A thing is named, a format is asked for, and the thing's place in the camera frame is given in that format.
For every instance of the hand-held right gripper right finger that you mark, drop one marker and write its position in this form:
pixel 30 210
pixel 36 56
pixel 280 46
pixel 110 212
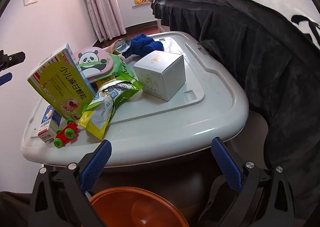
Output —
pixel 225 164

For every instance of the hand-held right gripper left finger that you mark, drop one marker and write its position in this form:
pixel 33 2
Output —
pixel 98 164

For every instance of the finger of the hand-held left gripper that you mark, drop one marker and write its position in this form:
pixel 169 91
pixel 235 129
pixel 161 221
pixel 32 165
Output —
pixel 12 57
pixel 5 79

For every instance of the yellow-green foil wrapper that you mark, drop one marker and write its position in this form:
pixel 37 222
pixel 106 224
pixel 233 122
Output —
pixel 97 122

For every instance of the orange trash bin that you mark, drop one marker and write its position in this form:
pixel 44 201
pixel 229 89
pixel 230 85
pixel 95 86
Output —
pixel 112 207

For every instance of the red toy car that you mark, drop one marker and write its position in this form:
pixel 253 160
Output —
pixel 66 133

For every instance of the green medicine box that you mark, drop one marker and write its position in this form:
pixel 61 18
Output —
pixel 60 79

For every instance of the small blue white box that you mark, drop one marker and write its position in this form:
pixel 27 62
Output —
pixel 48 124

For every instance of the green snack wrapper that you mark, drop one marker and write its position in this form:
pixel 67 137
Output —
pixel 120 92

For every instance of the green wipes pack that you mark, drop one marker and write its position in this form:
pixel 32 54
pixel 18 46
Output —
pixel 122 69

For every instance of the white cube box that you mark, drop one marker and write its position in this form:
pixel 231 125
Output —
pixel 160 79

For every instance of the clear plastic wrapper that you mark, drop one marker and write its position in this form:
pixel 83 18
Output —
pixel 122 46

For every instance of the blue cloth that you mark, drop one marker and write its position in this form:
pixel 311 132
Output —
pixel 145 44

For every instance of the grey plastic storage box lid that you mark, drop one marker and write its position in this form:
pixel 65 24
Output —
pixel 175 122

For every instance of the person's left leg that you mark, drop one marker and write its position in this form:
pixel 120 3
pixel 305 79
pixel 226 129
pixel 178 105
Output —
pixel 13 209

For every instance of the pink patterned curtain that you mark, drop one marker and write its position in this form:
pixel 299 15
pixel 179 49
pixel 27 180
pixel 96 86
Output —
pixel 105 5

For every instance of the black white printed blanket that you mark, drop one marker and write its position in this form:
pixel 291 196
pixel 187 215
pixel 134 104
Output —
pixel 250 54

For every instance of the yellow plush toy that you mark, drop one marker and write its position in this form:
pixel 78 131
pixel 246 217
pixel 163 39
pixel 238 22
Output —
pixel 141 0

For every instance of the white wall socket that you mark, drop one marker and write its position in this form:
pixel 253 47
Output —
pixel 30 0

